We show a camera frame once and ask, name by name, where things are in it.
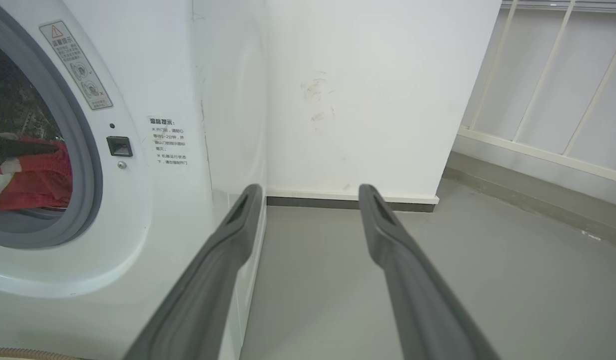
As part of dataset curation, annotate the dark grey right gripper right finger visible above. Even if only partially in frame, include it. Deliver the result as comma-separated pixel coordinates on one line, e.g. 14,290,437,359
358,184,500,360

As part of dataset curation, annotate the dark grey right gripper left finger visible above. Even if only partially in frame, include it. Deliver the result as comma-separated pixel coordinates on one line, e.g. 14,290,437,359
124,183,264,360

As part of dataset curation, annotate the white front-load washing machine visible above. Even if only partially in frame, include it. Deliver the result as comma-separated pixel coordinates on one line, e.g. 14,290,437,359
0,0,268,360

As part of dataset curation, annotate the black door latch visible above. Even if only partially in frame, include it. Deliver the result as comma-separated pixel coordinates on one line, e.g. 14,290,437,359
106,136,133,158

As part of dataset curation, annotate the red garment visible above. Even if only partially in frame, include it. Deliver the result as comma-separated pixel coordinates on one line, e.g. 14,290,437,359
0,136,72,211

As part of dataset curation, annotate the cream metal railing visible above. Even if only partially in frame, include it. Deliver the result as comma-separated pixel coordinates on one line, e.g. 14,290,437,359
458,0,616,186

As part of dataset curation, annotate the warning sticker label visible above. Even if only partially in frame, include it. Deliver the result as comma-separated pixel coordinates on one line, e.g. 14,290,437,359
39,20,113,111

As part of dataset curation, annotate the beige corrugated hose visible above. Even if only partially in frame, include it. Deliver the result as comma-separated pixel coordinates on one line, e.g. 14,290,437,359
0,346,88,360

